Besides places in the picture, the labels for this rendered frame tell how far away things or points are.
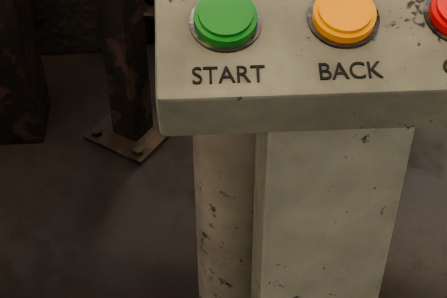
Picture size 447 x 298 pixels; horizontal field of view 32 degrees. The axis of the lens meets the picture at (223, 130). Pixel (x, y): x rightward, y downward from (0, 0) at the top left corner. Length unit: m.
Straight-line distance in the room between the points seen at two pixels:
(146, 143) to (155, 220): 0.16
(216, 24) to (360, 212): 0.19
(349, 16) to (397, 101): 0.06
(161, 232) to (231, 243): 0.36
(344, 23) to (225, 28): 0.07
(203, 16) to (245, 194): 0.30
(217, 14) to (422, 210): 0.78
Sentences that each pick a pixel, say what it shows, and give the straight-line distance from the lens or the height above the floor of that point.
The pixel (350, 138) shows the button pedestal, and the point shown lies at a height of 0.53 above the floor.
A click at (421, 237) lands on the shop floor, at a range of 1.18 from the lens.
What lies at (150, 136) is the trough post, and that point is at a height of 0.01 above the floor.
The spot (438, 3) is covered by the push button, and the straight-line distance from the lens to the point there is 0.51.
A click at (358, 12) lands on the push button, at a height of 0.61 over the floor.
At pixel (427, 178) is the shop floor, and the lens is 1.27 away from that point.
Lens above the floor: 0.88
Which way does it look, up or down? 42 degrees down
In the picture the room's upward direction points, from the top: straight up
